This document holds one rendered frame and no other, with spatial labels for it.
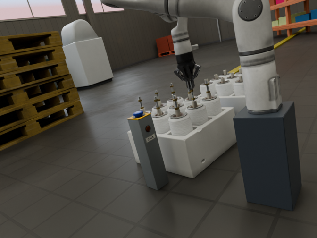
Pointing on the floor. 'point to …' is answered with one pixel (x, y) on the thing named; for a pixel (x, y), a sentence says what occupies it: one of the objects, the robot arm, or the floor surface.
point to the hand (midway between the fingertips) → (190, 84)
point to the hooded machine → (85, 55)
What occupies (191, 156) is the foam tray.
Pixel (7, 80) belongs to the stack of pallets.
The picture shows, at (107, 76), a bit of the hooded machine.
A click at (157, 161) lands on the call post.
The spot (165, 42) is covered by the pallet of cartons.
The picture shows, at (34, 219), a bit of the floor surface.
